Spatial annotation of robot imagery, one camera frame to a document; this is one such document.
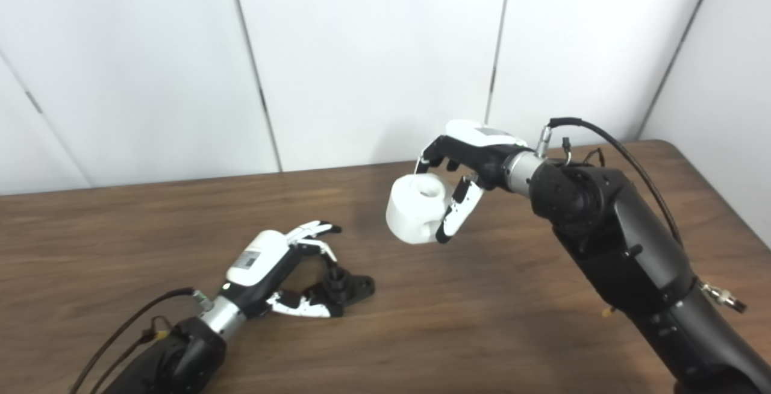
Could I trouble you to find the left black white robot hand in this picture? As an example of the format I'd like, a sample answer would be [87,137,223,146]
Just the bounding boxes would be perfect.
[220,220,345,319]

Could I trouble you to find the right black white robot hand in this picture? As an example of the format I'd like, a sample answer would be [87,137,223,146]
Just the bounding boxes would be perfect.
[414,119,534,244]

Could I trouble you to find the round white plastic piece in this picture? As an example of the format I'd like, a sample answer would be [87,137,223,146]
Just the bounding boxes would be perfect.
[385,173,454,244]

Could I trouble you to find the black plastic holder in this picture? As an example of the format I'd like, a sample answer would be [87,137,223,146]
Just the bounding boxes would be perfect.
[304,266,375,310]

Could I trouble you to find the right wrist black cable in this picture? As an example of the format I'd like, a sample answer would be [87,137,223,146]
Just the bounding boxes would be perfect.
[535,117,684,244]

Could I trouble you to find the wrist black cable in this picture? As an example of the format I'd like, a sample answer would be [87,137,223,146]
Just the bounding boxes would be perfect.
[535,117,684,244]
[69,287,208,394]

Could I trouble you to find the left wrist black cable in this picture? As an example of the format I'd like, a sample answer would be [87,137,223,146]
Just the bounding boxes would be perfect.
[69,287,208,394]

